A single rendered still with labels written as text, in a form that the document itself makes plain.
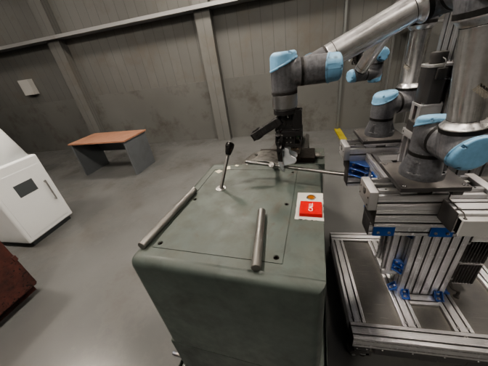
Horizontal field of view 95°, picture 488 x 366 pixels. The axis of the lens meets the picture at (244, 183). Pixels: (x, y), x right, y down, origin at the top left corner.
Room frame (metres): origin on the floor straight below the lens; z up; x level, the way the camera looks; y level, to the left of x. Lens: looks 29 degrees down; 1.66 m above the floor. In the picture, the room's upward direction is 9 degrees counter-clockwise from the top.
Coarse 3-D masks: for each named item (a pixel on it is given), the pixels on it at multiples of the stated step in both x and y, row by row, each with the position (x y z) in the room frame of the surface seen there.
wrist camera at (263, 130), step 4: (276, 116) 0.73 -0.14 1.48; (272, 120) 0.70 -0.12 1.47; (276, 120) 0.69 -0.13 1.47; (280, 120) 0.69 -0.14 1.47; (264, 124) 0.73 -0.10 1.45; (268, 124) 0.69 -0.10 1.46; (272, 124) 0.69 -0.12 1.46; (276, 124) 0.69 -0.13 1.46; (280, 124) 0.68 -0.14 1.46; (260, 128) 0.72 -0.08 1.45; (264, 128) 0.70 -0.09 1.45; (268, 128) 0.69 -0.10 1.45; (272, 128) 0.69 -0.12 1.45; (252, 132) 0.73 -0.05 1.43; (256, 132) 0.71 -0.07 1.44; (260, 132) 0.70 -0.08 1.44; (264, 132) 0.70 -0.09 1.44; (268, 132) 0.70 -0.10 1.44; (252, 136) 0.72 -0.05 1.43; (256, 136) 0.71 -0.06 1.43; (260, 136) 0.71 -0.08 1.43
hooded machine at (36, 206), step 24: (0, 144) 2.59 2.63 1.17; (0, 168) 2.36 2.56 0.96; (24, 168) 2.54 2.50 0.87; (0, 192) 2.23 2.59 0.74; (24, 192) 2.40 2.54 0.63; (48, 192) 2.61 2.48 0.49; (0, 216) 2.19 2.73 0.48; (24, 216) 2.26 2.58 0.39; (48, 216) 2.46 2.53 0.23; (0, 240) 2.28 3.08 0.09; (24, 240) 2.17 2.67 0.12
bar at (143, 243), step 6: (192, 192) 0.68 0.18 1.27; (186, 198) 0.64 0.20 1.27; (180, 204) 0.61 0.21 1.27; (174, 210) 0.58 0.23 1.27; (168, 216) 0.55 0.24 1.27; (162, 222) 0.53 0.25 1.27; (156, 228) 0.50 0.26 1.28; (162, 228) 0.51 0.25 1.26; (150, 234) 0.48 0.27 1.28; (156, 234) 0.49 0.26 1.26; (144, 240) 0.46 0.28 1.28; (150, 240) 0.47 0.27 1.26; (144, 246) 0.44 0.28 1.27
